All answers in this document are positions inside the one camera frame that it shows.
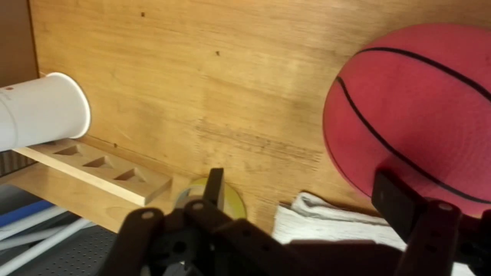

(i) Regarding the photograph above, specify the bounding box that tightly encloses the white folded cloth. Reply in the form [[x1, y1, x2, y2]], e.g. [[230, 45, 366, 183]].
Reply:
[[270, 190, 477, 276]]

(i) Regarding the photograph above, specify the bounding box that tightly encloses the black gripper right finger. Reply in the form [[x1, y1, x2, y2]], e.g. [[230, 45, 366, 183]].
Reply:
[[371, 167, 491, 276]]

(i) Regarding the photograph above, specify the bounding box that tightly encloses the white paper cup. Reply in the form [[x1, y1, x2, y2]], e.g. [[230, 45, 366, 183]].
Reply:
[[0, 71, 93, 154]]

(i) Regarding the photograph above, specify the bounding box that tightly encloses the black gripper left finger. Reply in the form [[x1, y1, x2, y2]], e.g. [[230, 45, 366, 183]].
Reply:
[[98, 167, 319, 276]]

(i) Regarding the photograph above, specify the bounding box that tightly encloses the yellow tape roll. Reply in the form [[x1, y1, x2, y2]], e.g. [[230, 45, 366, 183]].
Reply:
[[174, 177, 248, 223]]

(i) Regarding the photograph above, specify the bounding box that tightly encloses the red mini basketball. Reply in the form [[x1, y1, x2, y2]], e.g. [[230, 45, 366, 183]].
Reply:
[[320, 22, 491, 220]]

